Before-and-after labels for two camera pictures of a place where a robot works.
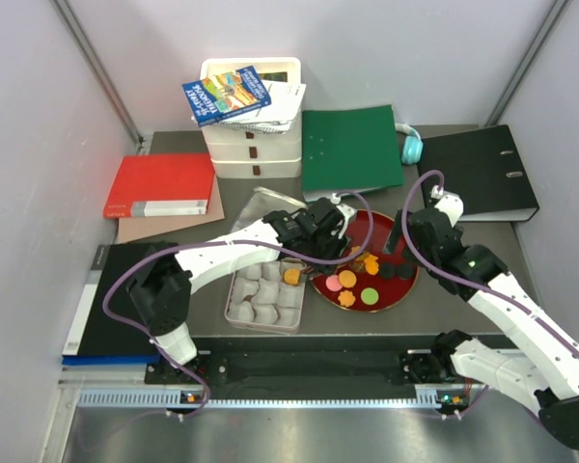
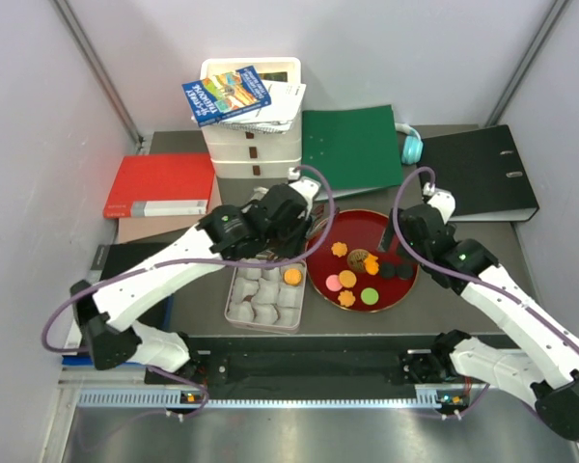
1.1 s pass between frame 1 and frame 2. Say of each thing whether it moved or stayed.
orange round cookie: stayed
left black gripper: moved
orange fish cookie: stayed
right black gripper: stayed
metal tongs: moved
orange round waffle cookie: stayed
